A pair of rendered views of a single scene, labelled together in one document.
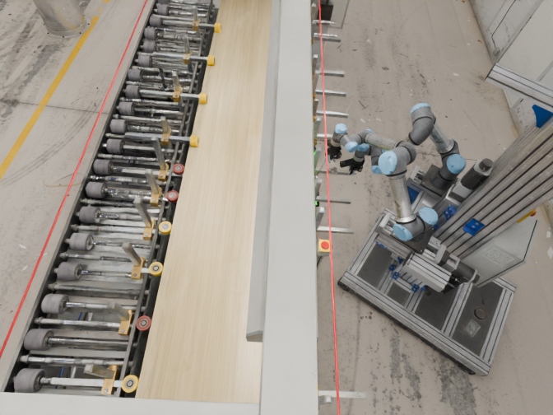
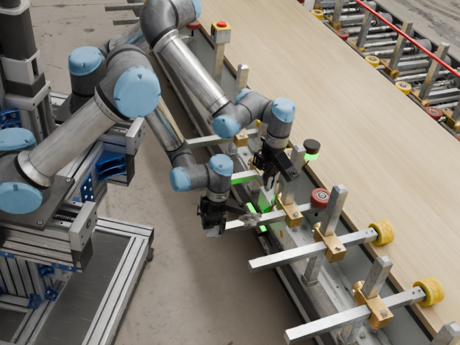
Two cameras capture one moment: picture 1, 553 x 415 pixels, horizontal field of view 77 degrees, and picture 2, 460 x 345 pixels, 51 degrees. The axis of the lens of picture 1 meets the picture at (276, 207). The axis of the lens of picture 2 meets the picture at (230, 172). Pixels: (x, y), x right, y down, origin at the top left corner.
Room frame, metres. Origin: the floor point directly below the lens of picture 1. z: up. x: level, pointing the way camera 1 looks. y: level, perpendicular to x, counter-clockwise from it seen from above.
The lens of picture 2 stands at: (2.76, -0.90, 2.14)
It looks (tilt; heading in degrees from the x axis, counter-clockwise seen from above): 41 degrees down; 159
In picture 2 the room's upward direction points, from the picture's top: 8 degrees clockwise
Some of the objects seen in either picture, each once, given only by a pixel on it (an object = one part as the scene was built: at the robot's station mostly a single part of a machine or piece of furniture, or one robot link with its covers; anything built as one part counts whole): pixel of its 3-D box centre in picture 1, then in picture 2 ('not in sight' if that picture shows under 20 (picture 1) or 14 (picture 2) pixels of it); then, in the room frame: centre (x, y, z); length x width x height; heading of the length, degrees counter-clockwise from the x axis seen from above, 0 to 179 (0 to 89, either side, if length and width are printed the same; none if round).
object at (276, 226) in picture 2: not in sight; (272, 218); (1.57, -0.24, 0.75); 0.26 x 0.01 x 0.10; 6
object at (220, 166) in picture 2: (362, 149); (219, 173); (1.67, -0.52, 1.12); 0.09 x 0.08 x 0.11; 94
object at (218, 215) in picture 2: (356, 163); (213, 209); (1.67, -0.53, 0.96); 0.09 x 0.08 x 0.12; 96
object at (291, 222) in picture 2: not in sight; (288, 209); (1.62, -0.21, 0.85); 0.14 x 0.06 x 0.05; 6
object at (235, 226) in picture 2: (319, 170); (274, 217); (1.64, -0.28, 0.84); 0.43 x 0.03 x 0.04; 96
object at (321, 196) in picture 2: not in sight; (319, 205); (1.62, -0.09, 0.85); 0.08 x 0.08 x 0.11
